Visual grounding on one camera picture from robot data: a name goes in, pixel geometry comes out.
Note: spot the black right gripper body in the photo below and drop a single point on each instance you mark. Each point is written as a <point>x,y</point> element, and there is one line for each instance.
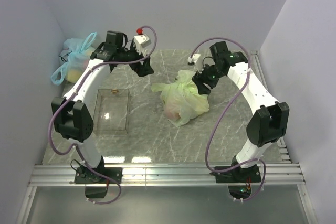
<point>210,75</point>

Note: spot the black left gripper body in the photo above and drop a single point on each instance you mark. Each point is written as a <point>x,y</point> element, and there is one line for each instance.
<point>130,55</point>

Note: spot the pale green plastic bag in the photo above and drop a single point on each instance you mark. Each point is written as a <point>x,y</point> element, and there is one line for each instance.
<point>181,100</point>

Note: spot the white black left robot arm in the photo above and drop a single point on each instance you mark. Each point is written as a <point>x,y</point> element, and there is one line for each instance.
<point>71,117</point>

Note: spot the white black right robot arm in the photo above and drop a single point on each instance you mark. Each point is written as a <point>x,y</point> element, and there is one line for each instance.
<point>270,117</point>

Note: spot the blue plastic bag with fruits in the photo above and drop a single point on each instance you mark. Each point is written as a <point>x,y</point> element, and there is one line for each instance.
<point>74,59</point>

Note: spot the clear plastic tray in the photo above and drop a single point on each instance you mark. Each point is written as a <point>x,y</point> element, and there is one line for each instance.
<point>111,114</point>

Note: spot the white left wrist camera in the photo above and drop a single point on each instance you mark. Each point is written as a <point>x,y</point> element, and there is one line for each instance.
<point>141,40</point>

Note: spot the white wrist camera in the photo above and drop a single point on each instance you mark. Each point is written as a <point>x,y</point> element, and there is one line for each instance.
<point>196,60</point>
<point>141,40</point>

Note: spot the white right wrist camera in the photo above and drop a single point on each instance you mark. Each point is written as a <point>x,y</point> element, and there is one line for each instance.
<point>196,60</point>

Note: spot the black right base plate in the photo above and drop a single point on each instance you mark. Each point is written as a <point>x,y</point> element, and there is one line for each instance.
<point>239,175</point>

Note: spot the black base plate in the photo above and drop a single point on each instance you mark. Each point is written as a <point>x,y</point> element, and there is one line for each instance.
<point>85,176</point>
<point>239,175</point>

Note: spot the aluminium mounting rail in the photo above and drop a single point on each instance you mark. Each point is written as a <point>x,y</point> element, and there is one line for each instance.
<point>176,174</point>

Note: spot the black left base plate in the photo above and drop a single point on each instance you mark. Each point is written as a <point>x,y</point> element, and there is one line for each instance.
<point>85,176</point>

